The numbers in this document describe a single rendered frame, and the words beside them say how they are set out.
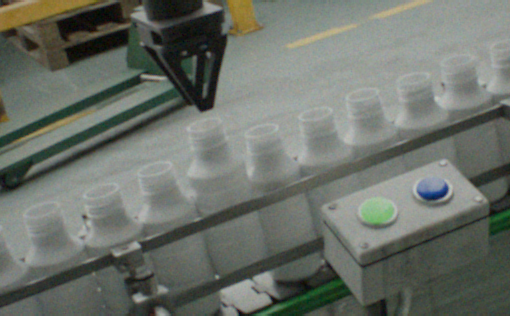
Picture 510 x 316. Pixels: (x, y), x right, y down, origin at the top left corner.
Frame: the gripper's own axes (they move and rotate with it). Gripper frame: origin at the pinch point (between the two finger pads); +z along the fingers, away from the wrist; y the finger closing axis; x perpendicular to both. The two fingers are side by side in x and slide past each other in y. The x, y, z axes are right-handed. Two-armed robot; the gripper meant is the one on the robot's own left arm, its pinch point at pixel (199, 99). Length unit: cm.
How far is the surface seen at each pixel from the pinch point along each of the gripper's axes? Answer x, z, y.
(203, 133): -0.8, 3.1, 1.1
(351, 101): 16.1, 5.8, -0.4
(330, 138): 12.1, 8.2, 1.4
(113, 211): -11.6, 7.5, 1.2
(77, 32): 95, 103, -536
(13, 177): 21, 114, -365
